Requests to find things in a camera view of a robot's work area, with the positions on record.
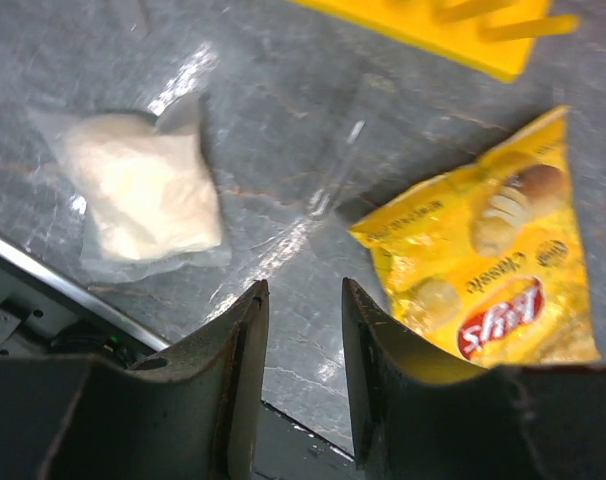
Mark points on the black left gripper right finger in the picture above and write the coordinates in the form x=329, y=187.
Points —
x=418, y=412

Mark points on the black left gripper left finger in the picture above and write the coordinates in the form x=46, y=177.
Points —
x=189, y=411

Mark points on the yellow Lays chips bag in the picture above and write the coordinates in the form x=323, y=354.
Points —
x=485, y=261

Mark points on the white powder plastic bag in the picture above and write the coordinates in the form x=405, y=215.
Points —
x=152, y=205

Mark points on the yellow test tube rack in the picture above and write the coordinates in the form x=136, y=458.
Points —
x=492, y=37

